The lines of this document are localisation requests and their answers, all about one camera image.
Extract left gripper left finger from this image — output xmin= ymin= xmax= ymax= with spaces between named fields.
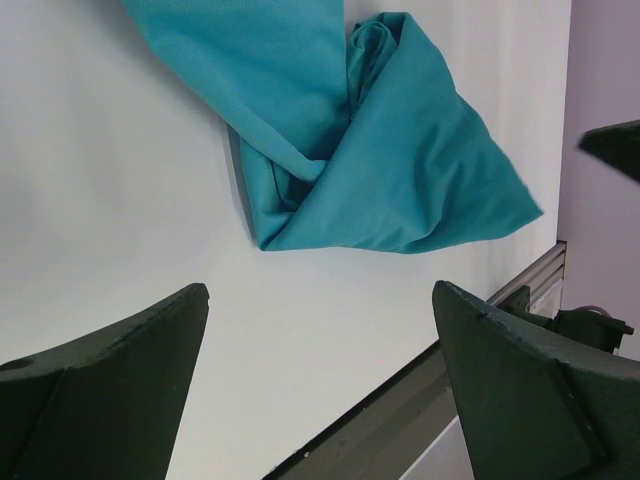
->
xmin=1 ymin=283 xmax=209 ymax=480

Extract teal t shirt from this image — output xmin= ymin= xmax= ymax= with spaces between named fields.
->
xmin=125 ymin=1 xmax=541 ymax=254

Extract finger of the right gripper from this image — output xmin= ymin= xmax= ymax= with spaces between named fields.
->
xmin=578 ymin=120 xmax=640 ymax=181

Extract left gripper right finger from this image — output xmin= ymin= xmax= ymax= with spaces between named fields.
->
xmin=432 ymin=281 xmax=639 ymax=479

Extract aluminium front rail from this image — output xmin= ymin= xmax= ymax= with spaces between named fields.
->
xmin=487 ymin=241 xmax=567 ymax=317

